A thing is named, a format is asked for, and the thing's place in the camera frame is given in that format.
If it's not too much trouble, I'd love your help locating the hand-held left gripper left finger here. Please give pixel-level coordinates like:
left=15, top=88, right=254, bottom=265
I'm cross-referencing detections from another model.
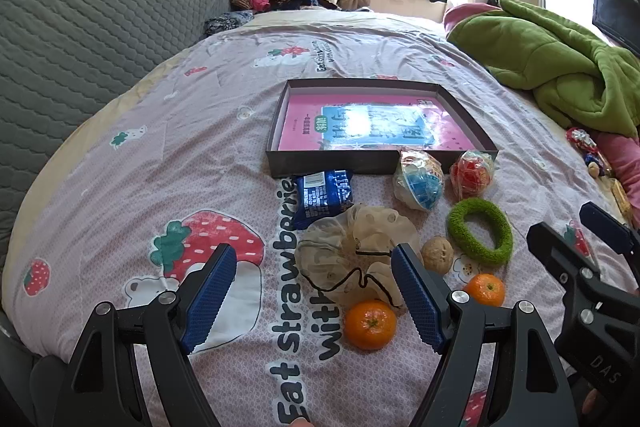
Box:
left=60, top=243, right=238, bottom=427

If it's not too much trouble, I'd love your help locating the yellow snack packet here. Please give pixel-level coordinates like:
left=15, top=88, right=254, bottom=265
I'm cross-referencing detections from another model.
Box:
left=610, top=179, right=635, bottom=224

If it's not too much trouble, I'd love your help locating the red toy egg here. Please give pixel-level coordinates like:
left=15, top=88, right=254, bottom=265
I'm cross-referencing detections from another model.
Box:
left=449, top=150, right=497, bottom=202

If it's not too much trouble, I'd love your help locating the green fuzzy ring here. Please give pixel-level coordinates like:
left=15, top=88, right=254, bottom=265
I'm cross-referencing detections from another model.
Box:
left=446, top=198, right=514, bottom=267

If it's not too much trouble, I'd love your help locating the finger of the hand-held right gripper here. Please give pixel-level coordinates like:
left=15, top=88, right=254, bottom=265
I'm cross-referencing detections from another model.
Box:
left=579, top=201, right=640, bottom=259
left=526, top=221, right=602, bottom=281

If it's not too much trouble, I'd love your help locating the blue snack packet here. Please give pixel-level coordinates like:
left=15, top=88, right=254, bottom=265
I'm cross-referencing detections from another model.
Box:
left=291, top=169, right=356, bottom=231

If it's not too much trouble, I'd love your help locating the walnut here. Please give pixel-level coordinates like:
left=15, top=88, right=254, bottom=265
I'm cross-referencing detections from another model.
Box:
left=421, top=236, right=455, bottom=275

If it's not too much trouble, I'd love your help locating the pink and blue book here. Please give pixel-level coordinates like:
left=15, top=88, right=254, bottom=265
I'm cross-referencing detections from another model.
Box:
left=278, top=94, right=483, bottom=152

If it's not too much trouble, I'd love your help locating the red white candy wrapper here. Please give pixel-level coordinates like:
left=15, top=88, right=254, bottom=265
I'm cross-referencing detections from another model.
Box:
left=566, top=127, right=598, bottom=154

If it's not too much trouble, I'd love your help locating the green fleece blanket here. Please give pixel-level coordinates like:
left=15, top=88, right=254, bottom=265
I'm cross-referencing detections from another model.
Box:
left=446, top=0, right=640, bottom=138

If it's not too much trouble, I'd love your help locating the cream cloth doll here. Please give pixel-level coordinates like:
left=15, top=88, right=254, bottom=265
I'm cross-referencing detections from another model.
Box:
left=295, top=203, right=423, bottom=313

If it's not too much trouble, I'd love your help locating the grey quilted headboard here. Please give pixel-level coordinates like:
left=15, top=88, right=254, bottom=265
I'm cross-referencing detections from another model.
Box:
left=0, top=0, right=231, bottom=268

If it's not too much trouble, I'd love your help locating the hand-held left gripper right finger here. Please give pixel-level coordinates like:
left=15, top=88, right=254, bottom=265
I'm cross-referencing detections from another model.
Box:
left=391, top=243, right=581, bottom=427

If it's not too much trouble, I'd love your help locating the strawberry printed bedsheet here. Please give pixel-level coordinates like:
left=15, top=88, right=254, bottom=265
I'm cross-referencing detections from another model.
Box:
left=0, top=12, right=640, bottom=427

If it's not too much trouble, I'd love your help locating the dark floral cloth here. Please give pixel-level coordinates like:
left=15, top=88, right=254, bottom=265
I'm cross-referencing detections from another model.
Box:
left=205, top=11, right=253, bottom=35

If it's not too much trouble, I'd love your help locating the dark grey cardboard box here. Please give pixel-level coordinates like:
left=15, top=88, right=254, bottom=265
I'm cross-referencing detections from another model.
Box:
left=265, top=78, right=500, bottom=178

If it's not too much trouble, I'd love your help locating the tangerine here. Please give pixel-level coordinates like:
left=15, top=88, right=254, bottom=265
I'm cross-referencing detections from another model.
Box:
left=463, top=273, right=506, bottom=308
left=343, top=299, right=397, bottom=352

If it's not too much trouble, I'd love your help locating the blue toy egg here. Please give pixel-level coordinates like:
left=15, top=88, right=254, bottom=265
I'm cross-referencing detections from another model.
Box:
left=392, top=149, right=445, bottom=212

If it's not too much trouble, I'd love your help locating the black television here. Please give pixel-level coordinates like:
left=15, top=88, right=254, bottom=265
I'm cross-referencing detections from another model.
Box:
left=592, top=0, right=640, bottom=58

